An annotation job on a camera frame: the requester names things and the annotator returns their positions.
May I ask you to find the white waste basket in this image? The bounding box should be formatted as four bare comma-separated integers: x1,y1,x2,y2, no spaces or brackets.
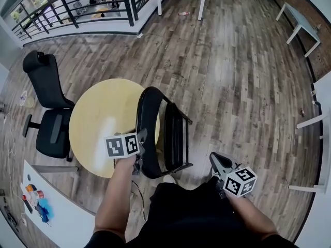
19,90,35,108

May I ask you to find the grey top white-legged table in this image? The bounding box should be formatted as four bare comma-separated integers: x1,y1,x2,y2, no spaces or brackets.
275,2,321,58

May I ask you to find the black metal railing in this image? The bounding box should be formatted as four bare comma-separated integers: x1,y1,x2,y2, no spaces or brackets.
11,0,157,41

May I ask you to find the black office chair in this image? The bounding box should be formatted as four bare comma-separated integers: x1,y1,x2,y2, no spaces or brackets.
22,50,76,162

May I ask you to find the person's left forearm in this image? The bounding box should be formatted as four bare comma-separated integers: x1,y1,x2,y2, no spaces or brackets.
93,155,140,242

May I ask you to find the person's right forearm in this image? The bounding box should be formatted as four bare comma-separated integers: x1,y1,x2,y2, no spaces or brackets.
227,193,279,240

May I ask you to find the round yellow wooden table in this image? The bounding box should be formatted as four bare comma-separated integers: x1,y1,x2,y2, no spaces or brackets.
69,78,161,178

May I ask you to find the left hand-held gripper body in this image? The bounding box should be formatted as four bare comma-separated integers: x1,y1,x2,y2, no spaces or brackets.
104,132,144,175

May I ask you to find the black folding chair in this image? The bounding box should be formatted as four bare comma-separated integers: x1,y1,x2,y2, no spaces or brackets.
136,86,193,179

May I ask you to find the white framed table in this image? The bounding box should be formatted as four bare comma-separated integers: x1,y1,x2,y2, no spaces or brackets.
288,73,331,195

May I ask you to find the black phone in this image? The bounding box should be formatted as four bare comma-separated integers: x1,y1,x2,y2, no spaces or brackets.
23,199,34,214

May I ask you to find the person's black shirt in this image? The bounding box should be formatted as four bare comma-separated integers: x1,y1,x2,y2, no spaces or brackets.
84,176,299,248

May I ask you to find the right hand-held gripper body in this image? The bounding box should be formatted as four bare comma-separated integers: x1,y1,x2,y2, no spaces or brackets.
214,166,258,199

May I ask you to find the black cable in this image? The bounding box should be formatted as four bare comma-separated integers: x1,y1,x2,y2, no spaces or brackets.
130,179,148,222

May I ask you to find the white rectangular table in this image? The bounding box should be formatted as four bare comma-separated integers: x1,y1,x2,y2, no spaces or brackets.
22,160,96,248

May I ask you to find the blue cloth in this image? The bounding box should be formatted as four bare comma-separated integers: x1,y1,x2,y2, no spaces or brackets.
36,199,54,223

